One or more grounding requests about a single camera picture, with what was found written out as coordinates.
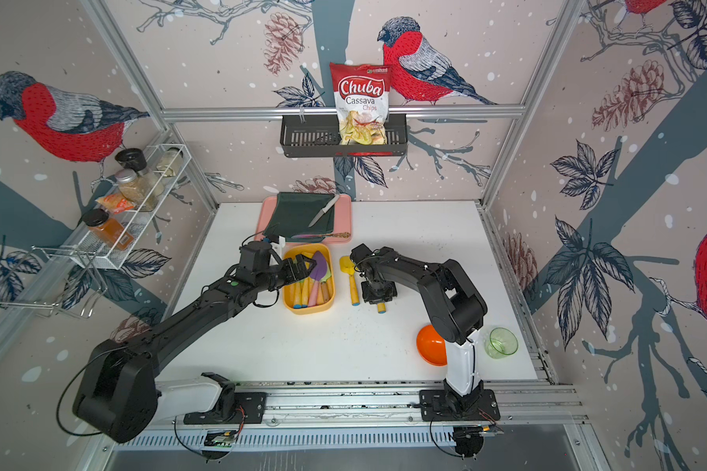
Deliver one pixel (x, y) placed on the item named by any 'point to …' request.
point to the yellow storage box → (298, 249)
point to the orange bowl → (431, 346)
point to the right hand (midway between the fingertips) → (376, 298)
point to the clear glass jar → (170, 162)
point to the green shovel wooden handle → (324, 289)
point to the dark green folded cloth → (294, 213)
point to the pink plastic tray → (343, 219)
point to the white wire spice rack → (133, 221)
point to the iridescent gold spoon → (338, 235)
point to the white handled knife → (325, 210)
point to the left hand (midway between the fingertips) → (312, 261)
